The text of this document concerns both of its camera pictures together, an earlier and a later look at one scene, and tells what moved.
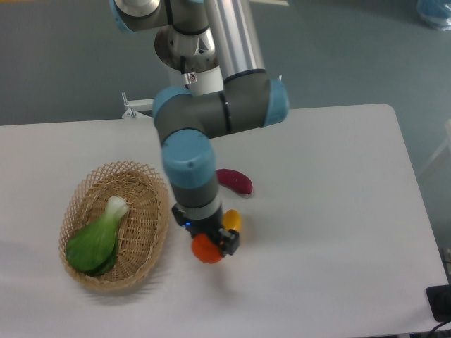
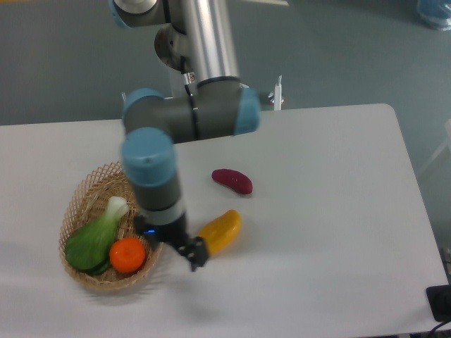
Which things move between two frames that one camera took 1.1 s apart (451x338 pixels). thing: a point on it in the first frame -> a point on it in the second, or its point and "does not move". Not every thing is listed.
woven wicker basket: (114, 226) does not move
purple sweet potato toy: (235, 180) does not move
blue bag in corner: (435, 13) does not move
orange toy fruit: (205, 250) -> (127, 255)
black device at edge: (439, 298) does not move
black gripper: (228, 239) -> (195, 250)
